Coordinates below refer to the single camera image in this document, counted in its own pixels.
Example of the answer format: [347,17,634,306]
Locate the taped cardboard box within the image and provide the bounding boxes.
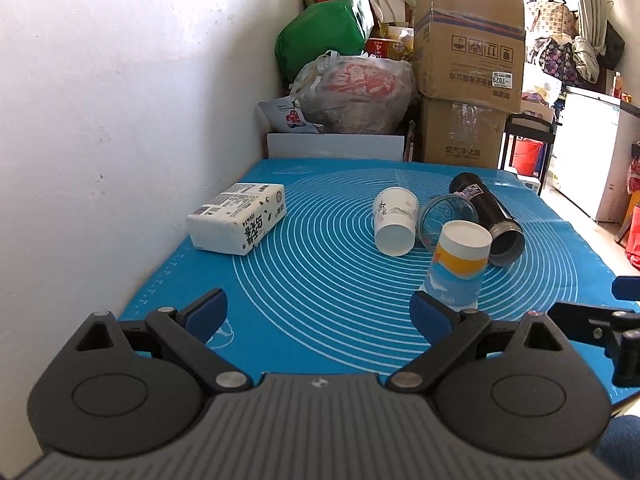
[418,95,509,170]

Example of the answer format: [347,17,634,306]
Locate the black bag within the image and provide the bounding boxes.
[597,19,626,72]

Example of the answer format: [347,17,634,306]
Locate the clear plastic cup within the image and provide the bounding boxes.
[417,194,481,251]

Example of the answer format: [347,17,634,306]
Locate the blue silicone mat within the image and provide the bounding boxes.
[116,157,640,412]

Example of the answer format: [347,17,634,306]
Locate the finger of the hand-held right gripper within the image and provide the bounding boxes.
[546,301,640,347]
[611,275,640,302]

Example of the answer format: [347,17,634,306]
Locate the white tissue pack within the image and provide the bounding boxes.
[185,182,289,257]

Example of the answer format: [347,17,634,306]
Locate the red bucket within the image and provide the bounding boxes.
[512,139,544,177]

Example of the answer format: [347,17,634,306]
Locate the black tumbler cup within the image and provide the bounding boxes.
[448,172,526,266]

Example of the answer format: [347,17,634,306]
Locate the patterned tote bag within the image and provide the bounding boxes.
[524,0,581,37]

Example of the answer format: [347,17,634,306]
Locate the large cardboard box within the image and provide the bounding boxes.
[412,0,527,114]

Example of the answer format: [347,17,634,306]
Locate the black metal rack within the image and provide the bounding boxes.
[499,113,559,197]

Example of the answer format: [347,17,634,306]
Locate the clear plastic bag red contents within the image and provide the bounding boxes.
[289,50,416,136]

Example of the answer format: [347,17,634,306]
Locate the red printed carton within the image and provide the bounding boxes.
[364,26,416,62]

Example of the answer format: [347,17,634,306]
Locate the grey cloth bundle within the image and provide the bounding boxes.
[572,35,602,84]

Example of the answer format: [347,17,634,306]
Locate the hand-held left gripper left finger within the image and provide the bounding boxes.
[74,288,252,395]

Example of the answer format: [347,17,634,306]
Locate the white plastic bag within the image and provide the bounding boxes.
[522,62,564,107]

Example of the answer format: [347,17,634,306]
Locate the dark floral bag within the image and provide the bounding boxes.
[529,35,584,87]

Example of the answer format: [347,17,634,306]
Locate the beige curtain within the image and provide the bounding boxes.
[574,0,615,57]

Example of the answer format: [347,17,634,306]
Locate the white printed paper cup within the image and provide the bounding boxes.
[372,187,420,256]

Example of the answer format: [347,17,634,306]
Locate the blue and yellow paper cup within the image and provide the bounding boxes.
[419,219,492,311]

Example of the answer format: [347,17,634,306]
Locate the green bag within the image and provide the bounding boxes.
[273,0,375,84]

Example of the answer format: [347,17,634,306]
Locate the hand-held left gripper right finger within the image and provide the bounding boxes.
[386,290,572,394]

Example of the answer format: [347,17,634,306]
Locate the person's leg in jeans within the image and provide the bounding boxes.
[596,407,640,480]

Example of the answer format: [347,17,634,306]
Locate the white flat box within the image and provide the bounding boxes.
[265,132,406,162]

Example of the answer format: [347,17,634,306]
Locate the white chest freezer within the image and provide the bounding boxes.
[552,84,640,224]

